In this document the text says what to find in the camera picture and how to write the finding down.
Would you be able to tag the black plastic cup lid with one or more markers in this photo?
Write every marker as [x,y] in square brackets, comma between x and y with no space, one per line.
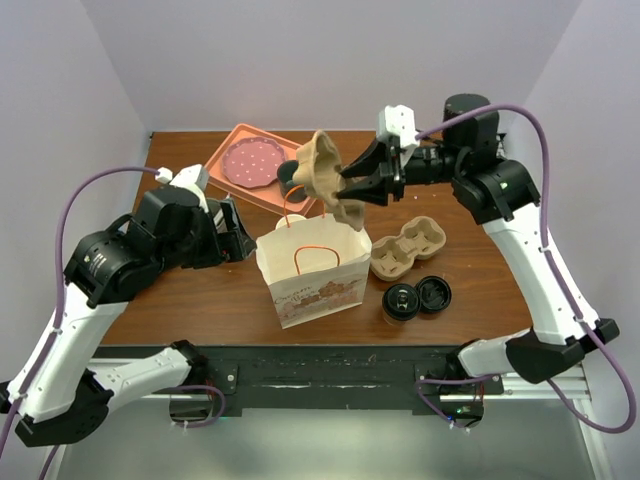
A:
[400,304]

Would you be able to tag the dark green mug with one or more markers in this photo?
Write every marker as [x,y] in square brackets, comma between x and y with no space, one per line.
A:
[285,179]

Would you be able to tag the pink polka dot plate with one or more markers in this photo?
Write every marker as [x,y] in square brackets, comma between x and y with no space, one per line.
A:
[253,162]

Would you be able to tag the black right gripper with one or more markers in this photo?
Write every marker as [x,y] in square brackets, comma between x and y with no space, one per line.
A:
[377,157]

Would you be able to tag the beige pulp cup carrier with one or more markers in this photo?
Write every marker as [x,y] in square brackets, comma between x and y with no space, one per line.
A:
[392,257]

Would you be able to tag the aluminium frame rail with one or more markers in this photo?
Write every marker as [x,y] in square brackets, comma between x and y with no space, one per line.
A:
[526,433]

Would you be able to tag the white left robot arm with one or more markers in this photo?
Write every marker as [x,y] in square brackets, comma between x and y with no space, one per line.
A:
[56,399]

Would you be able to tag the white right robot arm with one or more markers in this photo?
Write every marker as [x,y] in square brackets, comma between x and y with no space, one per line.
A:
[504,200]

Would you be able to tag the cream paper gift bag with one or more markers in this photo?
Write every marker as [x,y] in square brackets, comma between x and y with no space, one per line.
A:
[314,268]

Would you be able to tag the black mounting base plate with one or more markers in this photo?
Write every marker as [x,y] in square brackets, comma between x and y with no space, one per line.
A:
[328,377]

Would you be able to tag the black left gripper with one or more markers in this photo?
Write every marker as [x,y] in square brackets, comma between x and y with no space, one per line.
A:
[231,244]

